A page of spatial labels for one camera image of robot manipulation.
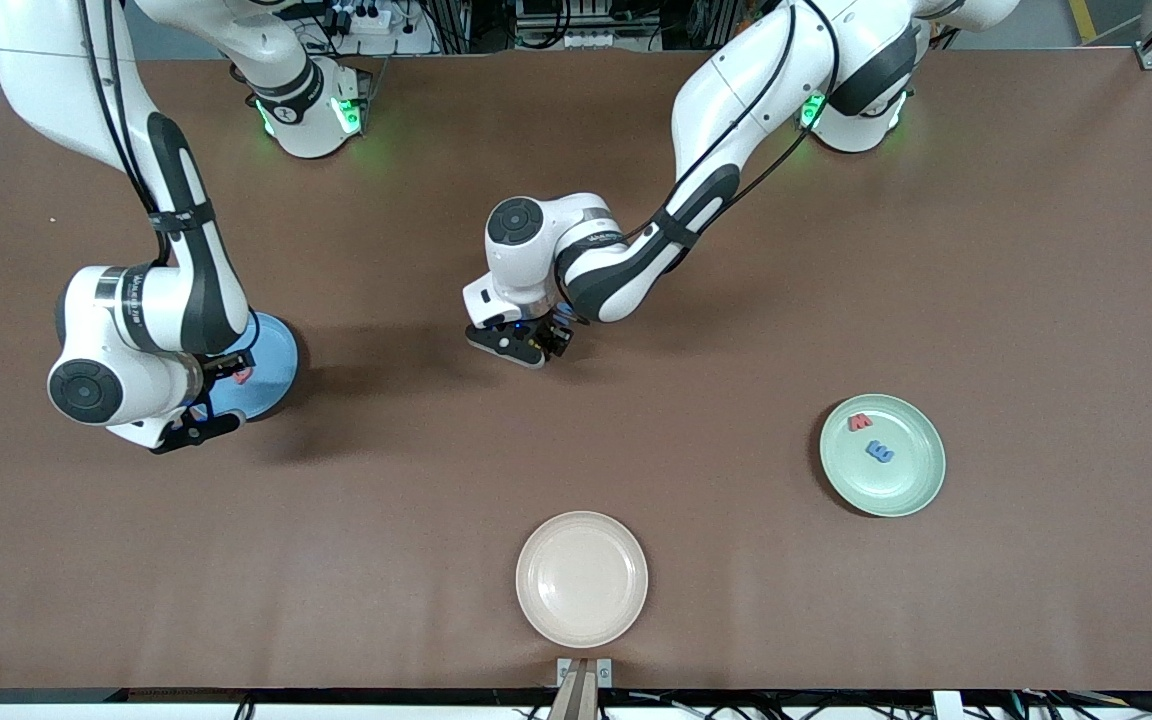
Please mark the pink foam lowercase m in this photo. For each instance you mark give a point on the pink foam lowercase m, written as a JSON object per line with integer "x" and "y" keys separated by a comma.
{"x": 860, "y": 423}

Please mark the blue foam lowercase m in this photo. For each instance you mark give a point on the blue foam lowercase m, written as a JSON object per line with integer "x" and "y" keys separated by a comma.
{"x": 879, "y": 452}

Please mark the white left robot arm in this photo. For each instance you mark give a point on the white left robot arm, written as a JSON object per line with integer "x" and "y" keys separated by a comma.
{"x": 526, "y": 270}

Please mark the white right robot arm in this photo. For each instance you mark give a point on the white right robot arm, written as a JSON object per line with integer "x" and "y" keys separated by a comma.
{"x": 56, "y": 80}

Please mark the blue plate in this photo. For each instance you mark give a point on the blue plate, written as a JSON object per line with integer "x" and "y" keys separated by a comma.
{"x": 274, "y": 375}

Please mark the beige plate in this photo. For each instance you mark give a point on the beige plate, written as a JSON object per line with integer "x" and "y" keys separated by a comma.
{"x": 582, "y": 579}

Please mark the green plate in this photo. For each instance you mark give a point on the green plate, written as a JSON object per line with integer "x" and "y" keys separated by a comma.
{"x": 906, "y": 480}

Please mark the brown table cover sheet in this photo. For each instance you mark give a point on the brown table cover sheet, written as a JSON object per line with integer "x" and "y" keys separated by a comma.
{"x": 736, "y": 600}

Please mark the black electronics rack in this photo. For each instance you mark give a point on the black electronics rack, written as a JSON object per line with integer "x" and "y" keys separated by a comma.
{"x": 586, "y": 25}

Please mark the white power strip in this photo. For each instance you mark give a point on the white power strip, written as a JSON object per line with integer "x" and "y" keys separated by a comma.
{"x": 366, "y": 18}

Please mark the aluminium beam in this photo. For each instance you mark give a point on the aluminium beam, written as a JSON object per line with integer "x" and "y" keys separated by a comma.
{"x": 576, "y": 700}

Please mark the silver metal bracket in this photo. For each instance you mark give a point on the silver metal bracket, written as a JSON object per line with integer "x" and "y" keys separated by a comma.
{"x": 604, "y": 672}

